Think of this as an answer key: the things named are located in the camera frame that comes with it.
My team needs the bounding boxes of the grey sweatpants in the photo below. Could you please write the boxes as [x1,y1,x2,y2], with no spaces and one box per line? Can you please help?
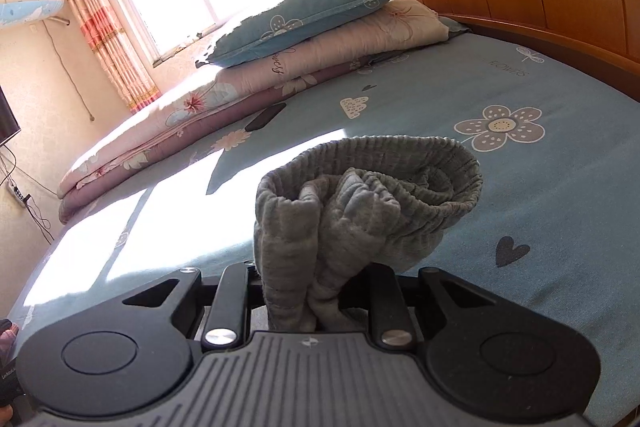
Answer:
[254,135,483,333]

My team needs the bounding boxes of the person left hand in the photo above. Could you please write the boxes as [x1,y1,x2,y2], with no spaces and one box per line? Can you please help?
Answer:
[1,319,22,426]

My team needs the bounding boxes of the teal floral bed sheet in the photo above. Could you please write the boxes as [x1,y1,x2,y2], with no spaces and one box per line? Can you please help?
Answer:
[10,34,639,426]

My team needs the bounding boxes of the pink floral folded quilt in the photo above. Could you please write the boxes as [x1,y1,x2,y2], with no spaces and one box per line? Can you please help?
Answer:
[58,0,465,223]

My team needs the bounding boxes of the red striped window curtain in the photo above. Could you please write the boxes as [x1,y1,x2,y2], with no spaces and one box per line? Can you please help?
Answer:
[66,0,160,113]

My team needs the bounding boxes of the teal floral pillow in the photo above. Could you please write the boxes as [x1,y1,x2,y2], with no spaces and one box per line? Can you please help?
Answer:
[195,0,390,68]

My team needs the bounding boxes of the wall power strip with cables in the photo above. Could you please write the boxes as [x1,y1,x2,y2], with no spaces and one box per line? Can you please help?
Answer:
[1,145,56,245]

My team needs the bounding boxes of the wall mounted black television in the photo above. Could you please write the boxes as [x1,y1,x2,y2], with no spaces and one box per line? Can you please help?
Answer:
[0,89,21,146]

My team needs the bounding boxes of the covered wall air conditioner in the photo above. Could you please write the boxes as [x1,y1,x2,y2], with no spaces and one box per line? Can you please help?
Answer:
[0,0,70,29]

